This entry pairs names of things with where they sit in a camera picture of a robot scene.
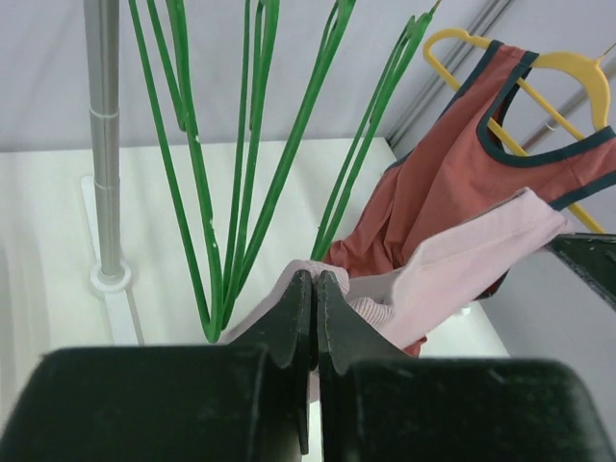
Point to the pink tank top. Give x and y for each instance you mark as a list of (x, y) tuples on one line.
[(445, 273)]

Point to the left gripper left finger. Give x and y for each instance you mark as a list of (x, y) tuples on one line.
[(271, 364)]

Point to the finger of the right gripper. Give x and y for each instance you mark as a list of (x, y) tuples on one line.
[(591, 257)]

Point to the white metal clothes rack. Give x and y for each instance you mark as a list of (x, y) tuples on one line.
[(110, 276)]

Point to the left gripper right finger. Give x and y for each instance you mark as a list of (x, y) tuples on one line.
[(343, 337)]

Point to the red tank top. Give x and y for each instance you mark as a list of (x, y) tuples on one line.
[(460, 169)]

